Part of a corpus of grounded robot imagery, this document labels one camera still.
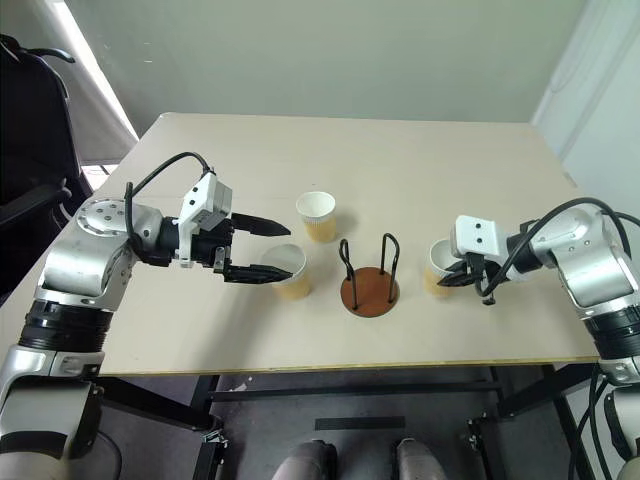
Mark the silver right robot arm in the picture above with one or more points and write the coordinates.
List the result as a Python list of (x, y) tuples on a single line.
[(595, 265)]

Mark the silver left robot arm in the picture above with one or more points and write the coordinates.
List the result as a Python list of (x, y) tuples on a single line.
[(75, 260)]

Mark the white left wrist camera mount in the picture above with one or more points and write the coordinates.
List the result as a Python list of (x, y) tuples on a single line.
[(206, 197)]

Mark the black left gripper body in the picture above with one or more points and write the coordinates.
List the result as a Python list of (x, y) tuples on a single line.
[(210, 246)]

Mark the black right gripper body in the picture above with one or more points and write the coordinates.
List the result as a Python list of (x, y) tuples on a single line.
[(484, 265)]

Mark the tan ribbed paper cup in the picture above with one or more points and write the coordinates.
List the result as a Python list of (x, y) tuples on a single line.
[(432, 280), (320, 227), (299, 286)]

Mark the black metal table frame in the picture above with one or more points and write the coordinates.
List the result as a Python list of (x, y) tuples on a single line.
[(350, 395)]

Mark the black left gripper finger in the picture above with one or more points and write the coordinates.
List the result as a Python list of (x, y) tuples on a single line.
[(260, 226), (255, 275)]

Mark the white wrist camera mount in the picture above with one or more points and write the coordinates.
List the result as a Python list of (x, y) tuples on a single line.
[(477, 235), (206, 197)]

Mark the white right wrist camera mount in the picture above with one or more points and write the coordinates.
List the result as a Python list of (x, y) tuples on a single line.
[(477, 235)]

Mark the black office chair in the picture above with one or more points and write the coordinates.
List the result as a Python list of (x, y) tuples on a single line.
[(35, 150)]

